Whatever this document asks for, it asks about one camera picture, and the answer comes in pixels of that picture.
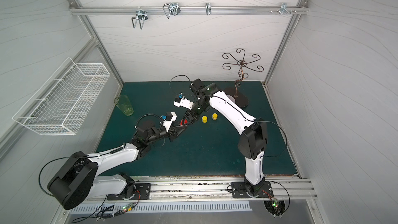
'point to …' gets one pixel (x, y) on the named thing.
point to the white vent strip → (103, 207)
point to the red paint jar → (185, 122)
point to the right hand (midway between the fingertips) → (186, 119)
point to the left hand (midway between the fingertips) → (185, 125)
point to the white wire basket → (58, 107)
